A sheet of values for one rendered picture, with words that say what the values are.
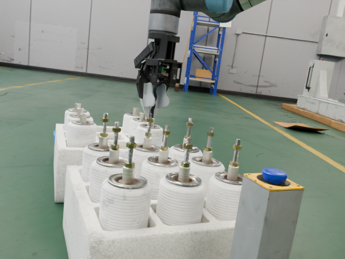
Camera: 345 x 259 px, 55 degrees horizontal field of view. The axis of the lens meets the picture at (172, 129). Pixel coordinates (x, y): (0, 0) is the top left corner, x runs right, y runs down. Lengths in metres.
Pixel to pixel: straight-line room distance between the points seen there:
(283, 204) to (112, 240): 0.29
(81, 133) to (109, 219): 0.52
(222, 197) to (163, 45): 0.37
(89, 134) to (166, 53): 0.43
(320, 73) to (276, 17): 2.46
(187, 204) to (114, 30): 6.63
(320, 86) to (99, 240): 4.84
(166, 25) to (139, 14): 6.34
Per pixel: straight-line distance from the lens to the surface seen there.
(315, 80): 5.33
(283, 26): 7.49
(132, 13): 7.18
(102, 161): 0.75
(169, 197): 0.66
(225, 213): 0.73
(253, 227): 0.57
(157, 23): 0.83
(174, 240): 0.65
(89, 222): 0.65
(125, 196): 0.61
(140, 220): 0.64
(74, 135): 1.12
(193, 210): 0.67
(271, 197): 0.54
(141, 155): 0.86
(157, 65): 0.79
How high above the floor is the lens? 0.48
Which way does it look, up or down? 11 degrees down
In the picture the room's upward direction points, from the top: 7 degrees clockwise
